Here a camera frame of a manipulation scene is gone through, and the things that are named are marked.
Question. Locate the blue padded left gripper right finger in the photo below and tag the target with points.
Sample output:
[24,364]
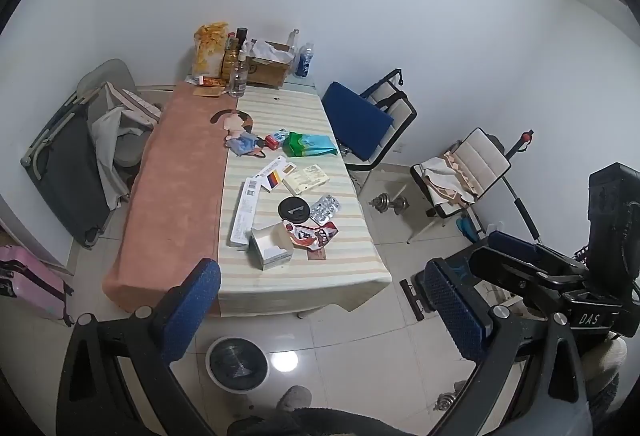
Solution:
[468,322]

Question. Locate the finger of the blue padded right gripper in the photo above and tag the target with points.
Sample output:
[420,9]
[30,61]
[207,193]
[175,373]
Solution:
[521,270]
[513,247]

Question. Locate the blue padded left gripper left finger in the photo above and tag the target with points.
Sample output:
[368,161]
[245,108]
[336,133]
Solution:
[183,308]

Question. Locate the long white box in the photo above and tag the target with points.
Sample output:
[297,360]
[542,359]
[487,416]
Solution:
[244,214]

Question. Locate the white carton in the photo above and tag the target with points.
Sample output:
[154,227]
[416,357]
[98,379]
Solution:
[273,246]

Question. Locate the black round lid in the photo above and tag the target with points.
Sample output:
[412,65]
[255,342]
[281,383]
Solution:
[294,209]

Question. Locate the silver pill blister pack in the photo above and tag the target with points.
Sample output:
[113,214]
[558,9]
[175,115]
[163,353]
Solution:
[324,209]

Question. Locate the cream medicine box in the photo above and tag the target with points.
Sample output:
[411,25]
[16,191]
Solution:
[305,179]

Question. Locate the blue face mask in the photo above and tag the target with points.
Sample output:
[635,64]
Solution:
[246,144]

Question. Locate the small red box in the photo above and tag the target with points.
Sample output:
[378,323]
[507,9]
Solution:
[274,142]

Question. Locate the green blue snack bag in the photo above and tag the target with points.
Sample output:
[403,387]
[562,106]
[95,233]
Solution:
[299,145]

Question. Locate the white round trash bin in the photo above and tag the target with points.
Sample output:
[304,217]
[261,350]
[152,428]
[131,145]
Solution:
[236,365]

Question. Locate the white cushioned chair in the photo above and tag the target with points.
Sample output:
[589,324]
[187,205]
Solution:
[456,179]

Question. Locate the pink terracotta towel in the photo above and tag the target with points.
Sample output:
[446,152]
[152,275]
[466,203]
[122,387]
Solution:
[173,217]

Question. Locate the metal dumbbell by chair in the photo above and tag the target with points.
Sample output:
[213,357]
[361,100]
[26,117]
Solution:
[384,202]

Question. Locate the striped cream tablecloth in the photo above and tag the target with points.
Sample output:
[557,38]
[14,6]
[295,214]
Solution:
[348,272]

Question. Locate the grey left slipper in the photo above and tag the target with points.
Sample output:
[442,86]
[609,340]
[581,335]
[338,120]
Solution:
[296,397]

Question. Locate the brown leather patch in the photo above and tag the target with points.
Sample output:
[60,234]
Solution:
[319,254]

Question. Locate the pink suitcase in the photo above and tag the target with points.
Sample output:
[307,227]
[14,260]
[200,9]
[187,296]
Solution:
[25,279]

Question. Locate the person's black trouser legs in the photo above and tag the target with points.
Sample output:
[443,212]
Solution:
[313,422]

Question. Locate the blue cushioned chair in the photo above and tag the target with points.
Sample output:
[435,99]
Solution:
[366,126]

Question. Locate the dark folding cot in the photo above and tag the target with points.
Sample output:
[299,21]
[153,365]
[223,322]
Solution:
[61,161]

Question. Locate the beige cartoon cloth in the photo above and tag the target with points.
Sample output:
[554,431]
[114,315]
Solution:
[234,122]

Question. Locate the grey cloth on cot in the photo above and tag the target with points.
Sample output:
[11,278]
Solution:
[127,115]

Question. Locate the clear glass bottle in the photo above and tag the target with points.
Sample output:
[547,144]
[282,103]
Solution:
[238,78]

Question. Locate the dark sauce bottle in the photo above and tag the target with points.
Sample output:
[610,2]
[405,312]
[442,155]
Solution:
[234,43]

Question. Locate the cardboard tissue box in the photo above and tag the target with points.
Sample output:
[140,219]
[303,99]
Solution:
[268,62]

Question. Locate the yellow snack bag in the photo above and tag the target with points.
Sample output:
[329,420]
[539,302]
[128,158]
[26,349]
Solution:
[209,46]

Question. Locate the blue label water bottle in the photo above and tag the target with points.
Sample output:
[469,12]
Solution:
[305,55]

